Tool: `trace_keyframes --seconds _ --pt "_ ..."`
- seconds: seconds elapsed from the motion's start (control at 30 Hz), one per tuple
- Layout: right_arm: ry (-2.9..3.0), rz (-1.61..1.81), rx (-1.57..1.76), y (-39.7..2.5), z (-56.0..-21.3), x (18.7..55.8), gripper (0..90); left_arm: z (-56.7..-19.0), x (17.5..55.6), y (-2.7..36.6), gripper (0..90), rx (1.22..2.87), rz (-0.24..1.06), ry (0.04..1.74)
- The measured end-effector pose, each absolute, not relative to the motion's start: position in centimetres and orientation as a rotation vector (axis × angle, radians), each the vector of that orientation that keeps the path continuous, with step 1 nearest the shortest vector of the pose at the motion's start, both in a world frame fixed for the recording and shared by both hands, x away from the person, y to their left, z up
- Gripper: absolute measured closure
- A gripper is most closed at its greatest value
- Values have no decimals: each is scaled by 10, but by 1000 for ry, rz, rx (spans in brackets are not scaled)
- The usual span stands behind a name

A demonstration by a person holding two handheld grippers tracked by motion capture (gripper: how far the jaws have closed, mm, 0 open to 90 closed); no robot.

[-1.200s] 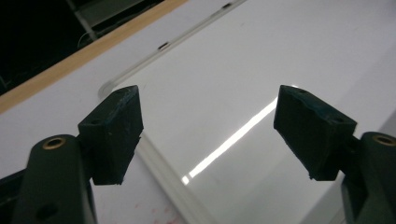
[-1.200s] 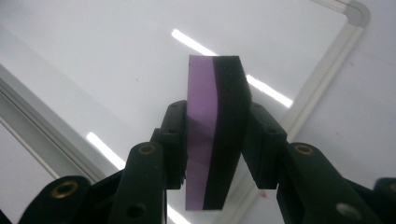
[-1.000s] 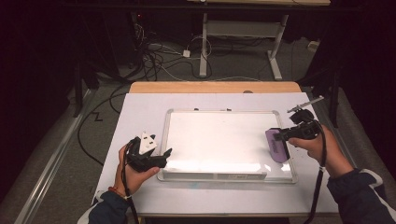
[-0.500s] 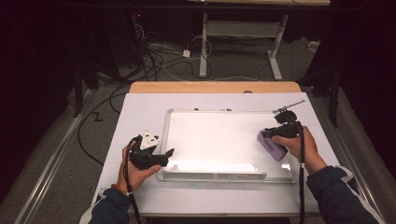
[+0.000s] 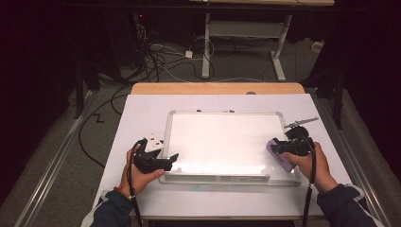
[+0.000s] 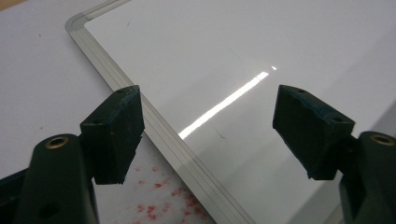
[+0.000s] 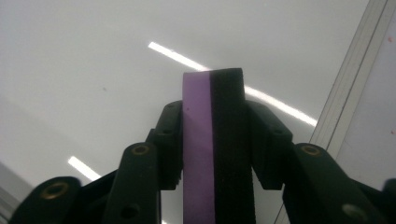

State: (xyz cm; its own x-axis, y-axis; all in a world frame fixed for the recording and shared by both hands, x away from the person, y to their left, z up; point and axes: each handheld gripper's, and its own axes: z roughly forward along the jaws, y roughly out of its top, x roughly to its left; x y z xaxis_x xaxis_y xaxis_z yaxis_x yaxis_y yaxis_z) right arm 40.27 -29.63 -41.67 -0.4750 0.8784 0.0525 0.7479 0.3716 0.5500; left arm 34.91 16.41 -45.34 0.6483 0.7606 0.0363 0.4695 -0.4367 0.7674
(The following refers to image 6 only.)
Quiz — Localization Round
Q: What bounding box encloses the wooden table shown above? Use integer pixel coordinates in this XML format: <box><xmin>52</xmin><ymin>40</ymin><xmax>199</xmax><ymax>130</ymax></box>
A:
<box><xmin>0</xmin><ymin>0</ymin><xmax>27</xmax><ymax>12</ymax></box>

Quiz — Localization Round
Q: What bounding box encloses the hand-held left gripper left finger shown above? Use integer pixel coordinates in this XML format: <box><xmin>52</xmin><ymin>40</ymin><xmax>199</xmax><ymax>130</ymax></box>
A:
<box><xmin>78</xmin><ymin>84</ymin><xmax>146</xmax><ymax>186</ymax></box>

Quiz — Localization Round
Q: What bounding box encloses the white whiteboard with metal frame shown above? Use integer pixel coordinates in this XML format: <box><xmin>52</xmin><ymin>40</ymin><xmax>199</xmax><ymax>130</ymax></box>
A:
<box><xmin>64</xmin><ymin>0</ymin><xmax>396</xmax><ymax>224</ymax></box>

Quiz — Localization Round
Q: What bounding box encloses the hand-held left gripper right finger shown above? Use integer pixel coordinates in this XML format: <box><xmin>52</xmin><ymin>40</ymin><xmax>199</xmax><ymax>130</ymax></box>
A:
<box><xmin>272</xmin><ymin>84</ymin><xmax>356</xmax><ymax>182</ymax></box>

